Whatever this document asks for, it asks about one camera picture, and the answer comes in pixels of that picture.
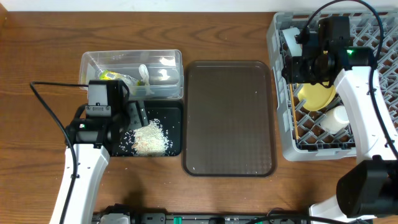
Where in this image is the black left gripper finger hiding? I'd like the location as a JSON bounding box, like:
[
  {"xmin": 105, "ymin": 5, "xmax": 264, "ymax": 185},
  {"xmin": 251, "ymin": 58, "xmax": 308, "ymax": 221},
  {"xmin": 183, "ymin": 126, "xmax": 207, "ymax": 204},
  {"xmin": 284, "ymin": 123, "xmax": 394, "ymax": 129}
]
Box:
[
  {"xmin": 127, "ymin": 102, "xmax": 139, "ymax": 130},
  {"xmin": 137, "ymin": 100, "xmax": 149, "ymax": 127}
]

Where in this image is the light blue bowl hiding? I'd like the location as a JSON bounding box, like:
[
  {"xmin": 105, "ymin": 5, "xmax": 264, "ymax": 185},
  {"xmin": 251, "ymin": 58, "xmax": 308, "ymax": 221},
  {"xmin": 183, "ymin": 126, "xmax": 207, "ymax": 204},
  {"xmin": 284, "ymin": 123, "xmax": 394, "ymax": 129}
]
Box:
[{"xmin": 282, "ymin": 27, "xmax": 302, "ymax": 57}]

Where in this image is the white wrapper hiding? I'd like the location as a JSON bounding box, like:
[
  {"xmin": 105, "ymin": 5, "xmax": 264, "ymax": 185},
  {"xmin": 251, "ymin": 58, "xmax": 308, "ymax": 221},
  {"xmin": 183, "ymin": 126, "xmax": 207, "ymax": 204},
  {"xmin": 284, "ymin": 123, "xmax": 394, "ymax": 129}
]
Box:
[{"xmin": 139, "ymin": 64, "xmax": 154, "ymax": 95}]

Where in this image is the yellow plate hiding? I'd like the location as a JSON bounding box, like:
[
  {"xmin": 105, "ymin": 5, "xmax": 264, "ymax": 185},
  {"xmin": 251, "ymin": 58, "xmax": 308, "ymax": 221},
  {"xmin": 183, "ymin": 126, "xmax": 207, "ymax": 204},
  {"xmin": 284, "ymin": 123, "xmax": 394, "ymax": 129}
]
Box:
[{"xmin": 297, "ymin": 83, "xmax": 336, "ymax": 111}]

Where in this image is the pale green cup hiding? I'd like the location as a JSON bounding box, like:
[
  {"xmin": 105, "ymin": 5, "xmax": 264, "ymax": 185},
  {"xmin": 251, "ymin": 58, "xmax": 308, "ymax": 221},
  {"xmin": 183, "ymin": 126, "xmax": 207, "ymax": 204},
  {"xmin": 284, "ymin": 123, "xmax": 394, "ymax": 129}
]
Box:
[{"xmin": 320, "ymin": 106, "xmax": 349, "ymax": 134}]

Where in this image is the wooden chopstick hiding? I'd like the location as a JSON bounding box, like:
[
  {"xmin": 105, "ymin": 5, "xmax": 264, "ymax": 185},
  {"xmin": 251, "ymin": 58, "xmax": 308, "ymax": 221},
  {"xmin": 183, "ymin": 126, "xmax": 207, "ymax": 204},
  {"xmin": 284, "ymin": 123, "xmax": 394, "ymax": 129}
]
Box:
[{"xmin": 289, "ymin": 84, "xmax": 299, "ymax": 141}]

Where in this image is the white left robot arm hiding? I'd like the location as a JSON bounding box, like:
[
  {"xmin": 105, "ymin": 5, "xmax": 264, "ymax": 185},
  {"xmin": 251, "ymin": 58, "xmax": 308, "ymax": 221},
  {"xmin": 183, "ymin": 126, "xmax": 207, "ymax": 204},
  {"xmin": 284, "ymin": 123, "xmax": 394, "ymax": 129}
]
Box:
[{"xmin": 50, "ymin": 101, "xmax": 148, "ymax": 223}]

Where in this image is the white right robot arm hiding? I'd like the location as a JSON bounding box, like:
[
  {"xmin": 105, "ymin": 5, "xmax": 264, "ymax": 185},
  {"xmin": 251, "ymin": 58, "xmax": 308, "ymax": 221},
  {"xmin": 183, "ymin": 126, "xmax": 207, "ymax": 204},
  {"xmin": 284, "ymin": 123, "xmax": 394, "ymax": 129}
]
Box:
[{"xmin": 282, "ymin": 16, "xmax": 397, "ymax": 222}]

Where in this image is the black waste tray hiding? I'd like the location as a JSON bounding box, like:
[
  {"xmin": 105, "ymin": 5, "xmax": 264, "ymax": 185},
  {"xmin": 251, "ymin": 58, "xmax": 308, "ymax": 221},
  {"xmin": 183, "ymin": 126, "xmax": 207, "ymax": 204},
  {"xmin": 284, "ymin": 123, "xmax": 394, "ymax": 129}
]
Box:
[{"xmin": 111, "ymin": 100, "xmax": 183, "ymax": 157}]

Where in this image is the clear plastic waste bin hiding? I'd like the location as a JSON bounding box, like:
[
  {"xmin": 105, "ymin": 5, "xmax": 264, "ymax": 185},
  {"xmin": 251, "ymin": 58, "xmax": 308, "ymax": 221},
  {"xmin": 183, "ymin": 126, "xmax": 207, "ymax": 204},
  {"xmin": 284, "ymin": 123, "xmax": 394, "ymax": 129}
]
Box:
[{"xmin": 79, "ymin": 49, "xmax": 184, "ymax": 100}]

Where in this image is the grey plastic dishwasher rack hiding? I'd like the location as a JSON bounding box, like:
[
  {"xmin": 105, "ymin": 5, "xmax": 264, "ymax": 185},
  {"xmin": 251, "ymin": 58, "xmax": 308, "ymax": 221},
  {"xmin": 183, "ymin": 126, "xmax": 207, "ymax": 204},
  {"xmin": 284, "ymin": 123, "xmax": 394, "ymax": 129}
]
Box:
[{"xmin": 266, "ymin": 9, "xmax": 397, "ymax": 161}]

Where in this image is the pile of rice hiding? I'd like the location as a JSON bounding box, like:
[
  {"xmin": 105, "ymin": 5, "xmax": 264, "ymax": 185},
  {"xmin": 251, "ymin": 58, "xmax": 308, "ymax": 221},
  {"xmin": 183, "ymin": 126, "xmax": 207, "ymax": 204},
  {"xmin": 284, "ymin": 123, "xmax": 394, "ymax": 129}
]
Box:
[{"xmin": 119, "ymin": 119, "xmax": 174, "ymax": 156}]

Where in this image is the yellow green drink bottle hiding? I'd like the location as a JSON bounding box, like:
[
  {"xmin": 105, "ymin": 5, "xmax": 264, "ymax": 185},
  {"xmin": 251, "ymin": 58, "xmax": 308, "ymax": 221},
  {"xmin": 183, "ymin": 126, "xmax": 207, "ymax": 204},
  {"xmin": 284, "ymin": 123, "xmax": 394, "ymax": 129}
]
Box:
[{"xmin": 99, "ymin": 70, "xmax": 141, "ymax": 88}]

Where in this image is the dark brown serving tray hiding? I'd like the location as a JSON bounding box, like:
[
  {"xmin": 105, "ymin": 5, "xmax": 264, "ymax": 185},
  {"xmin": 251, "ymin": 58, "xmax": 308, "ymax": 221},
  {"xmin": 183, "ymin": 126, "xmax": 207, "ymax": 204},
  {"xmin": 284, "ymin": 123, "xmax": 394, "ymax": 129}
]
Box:
[{"xmin": 183, "ymin": 61, "xmax": 277, "ymax": 177}]

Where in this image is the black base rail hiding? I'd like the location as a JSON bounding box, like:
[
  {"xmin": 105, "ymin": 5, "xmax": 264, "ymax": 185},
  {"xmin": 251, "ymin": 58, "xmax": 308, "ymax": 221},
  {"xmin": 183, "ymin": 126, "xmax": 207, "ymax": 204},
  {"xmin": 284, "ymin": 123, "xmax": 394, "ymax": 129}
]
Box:
[{"xmin": 91, "ymin": 203, "xmax": 294, "ymax": 224}]

